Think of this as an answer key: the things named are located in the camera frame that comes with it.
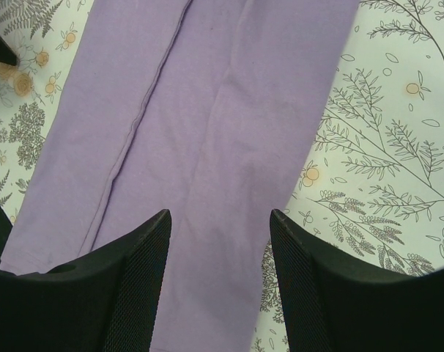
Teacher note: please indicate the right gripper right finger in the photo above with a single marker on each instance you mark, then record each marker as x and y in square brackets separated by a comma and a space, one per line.
[333, 301]

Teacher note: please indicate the purple t shirt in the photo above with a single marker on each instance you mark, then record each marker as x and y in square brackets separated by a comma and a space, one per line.
[204, 108]

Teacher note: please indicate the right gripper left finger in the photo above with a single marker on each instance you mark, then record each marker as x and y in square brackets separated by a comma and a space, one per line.
[104, 301]

